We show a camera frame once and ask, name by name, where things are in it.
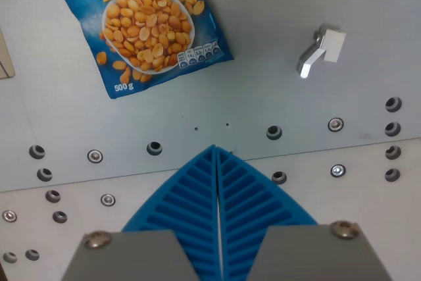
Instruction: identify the white rectangular block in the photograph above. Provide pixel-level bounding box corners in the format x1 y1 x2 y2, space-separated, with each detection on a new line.
320 28 347 63

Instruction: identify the light wooden board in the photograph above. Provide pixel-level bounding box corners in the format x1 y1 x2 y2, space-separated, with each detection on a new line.
0 28 16 81

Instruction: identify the blue salted peanuts bag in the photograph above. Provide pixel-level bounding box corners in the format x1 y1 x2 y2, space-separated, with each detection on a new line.
44 0 235 99

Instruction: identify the silver metal lever bracket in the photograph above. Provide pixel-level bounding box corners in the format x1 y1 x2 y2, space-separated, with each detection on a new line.
296 24 339 80

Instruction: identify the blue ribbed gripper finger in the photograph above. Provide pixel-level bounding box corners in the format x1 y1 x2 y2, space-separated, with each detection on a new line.
215 145 394 281
61 144 224 281

